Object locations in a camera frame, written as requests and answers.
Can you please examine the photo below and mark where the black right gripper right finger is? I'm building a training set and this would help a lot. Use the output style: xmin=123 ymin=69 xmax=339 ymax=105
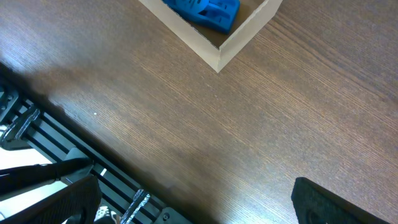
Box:
xmin=291 ymin=177 xmax=388 ymax=224

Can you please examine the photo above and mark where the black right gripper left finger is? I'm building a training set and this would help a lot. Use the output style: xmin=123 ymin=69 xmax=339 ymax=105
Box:
xmin=1 ymin=176 xmax=102 ymax=224

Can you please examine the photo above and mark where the brown cardboard box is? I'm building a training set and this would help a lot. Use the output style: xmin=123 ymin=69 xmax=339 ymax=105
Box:
xmin=140 ymin=0 xmax=282 ymax=72

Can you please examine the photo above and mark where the blue plastic case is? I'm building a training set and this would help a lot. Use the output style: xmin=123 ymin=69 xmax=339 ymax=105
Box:
xmin=163 ymin=0 xmax=240 ymax=34

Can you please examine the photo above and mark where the black table clamp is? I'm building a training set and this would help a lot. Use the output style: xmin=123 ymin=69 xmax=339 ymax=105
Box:
xmin=1 ymin=105 xmax=41 ymax=151

